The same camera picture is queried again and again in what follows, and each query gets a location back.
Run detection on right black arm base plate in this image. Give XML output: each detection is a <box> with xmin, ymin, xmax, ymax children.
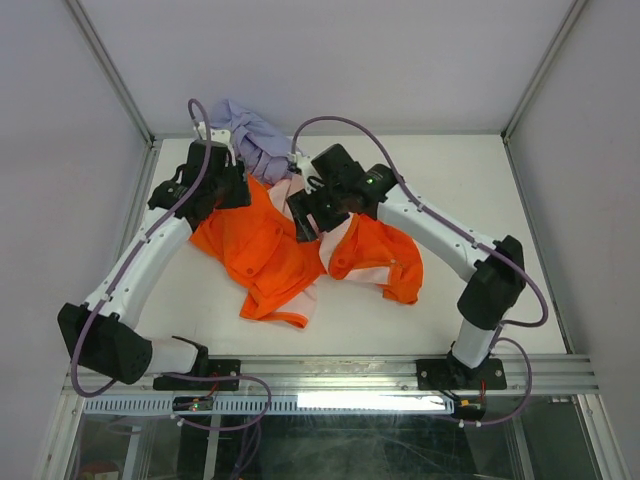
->
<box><xmin>415</xmin><ymin>358</ymin><xmax>507</xmax><ymax>391</ymax></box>

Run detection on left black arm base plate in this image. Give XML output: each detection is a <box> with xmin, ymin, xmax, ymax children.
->
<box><xmin>153</xmin><ymin>358</ymin><xmax>241</xmax><ymax>393</ymax></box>

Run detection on right aluminium frame post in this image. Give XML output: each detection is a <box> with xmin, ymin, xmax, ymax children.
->
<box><xmin>501</xmin><ymin>0</ymin><xmax>591</xmax><ymax>145</ymax></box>

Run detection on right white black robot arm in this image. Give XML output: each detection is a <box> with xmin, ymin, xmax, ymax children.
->
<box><xmin>287</xmin><ymin>144</ymin><xmax>525</xmax><ymax>387</ymax></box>

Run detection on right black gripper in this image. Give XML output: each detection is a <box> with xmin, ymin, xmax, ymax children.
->
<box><xmin>287</xmin><ymin>180</ymin><xmax>350</xmax><ymax>243</ymax></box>

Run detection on small electronics board with leds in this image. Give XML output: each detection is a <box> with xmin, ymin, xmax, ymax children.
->
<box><xmin>172</xmin><ymin>396</ymin><xmax>216</xmax><ymax>413</ymax></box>

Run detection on purple cable under rail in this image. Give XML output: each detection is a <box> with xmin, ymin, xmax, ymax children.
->
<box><xmin>159</xmin><ymin>372</ymin><xmax>274</xmax><ymax>480</ymax></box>

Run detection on left aluminium frame post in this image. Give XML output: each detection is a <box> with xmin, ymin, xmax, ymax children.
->
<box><xmin>63</xmin><ymin>0</ymin><xmax>157</xmax><ymax>146</ymax></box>

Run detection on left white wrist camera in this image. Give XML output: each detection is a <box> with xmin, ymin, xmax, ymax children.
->
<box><xmin>194</xmin><ymin>122</ymin><xmax>237</xmax><ymax>165</ymax></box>

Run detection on orange jacket with pink lining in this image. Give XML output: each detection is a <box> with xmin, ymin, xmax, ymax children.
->
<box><xmin>190</xmin><ymin>176</ymin><xmax>424</xmax><ymax>329</ymax></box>

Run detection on black connector with yellow plug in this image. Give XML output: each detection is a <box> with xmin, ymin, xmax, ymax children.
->
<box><xmin>451</xmin><ymin>398</ymin><xmax>486</xmax><ymax>422</ymax></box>

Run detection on aluminium frame post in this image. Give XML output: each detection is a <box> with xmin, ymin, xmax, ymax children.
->
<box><xmin>501</xmin><ymin>0</ymin><xmax>591</xmax><ymax>145</ymax></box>
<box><xmin>63</xmin><ymin>0</ymin><xmax>157</xmax><ymax>146</ymax></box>

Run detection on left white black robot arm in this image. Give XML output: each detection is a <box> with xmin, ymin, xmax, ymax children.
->
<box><xmin>57</xmin><ymin>140</ymin><xmax>251</xmax><ymax>389</ymax></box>

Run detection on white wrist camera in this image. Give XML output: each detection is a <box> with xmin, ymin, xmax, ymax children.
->
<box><xmin>194</xmin><ymin>122</ymin><xmax>237</xmax><ymax>165</ymax></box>
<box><xmin>288</xmin><ymin>153</ymin><xmax>325</xmax><ymax>194</ymax></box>

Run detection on white slotted cable duct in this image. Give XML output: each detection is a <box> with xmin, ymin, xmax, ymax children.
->
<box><xmin>84</xmin><ymin>392</ymin><xmax>454</xmax><ymax>416</ymax></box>

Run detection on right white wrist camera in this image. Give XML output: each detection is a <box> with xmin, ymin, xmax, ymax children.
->
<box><xmin>288</xmin><ymin>153</ymin><xmax>325</xmax><ymax>194</ymax></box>

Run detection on crumpled lavender garment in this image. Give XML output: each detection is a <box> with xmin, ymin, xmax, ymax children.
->
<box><xmin>209</xmin><ymin>99</ymin><xmax>292</xmax><ymax>186</ymax></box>

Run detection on aluminium mounting rail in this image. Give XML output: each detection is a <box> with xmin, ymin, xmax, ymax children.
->
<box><xmin>63</xmin><ymin>353</ymin><xmax>600</xmax><ymax>397</ymax></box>

